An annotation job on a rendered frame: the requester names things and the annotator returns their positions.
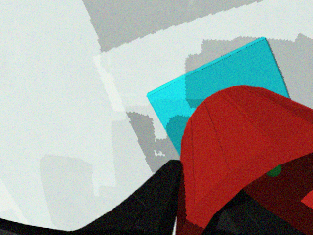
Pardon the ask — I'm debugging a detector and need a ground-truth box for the red cup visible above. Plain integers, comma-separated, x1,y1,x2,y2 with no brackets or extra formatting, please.
176,85,313,235

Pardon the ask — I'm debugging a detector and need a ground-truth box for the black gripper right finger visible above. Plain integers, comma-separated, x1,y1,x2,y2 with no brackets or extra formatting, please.
201,189,305,235

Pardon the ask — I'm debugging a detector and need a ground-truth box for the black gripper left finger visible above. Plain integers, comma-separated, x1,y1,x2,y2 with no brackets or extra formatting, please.
0,160,181,235

